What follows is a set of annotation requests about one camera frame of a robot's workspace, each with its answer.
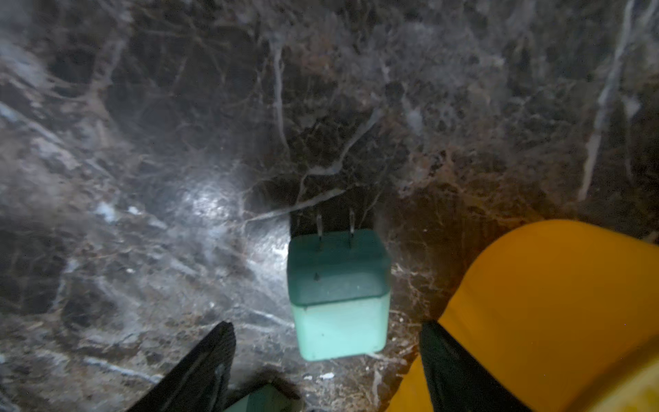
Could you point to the green plug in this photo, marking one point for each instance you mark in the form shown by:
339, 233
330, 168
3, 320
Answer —
339, 289
267, 399

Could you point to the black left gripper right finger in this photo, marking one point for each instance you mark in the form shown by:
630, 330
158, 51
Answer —
455, 380

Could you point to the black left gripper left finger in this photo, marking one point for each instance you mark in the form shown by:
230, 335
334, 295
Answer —
199, 382

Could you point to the yellow storage box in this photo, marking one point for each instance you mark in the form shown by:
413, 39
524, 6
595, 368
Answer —
563, 314

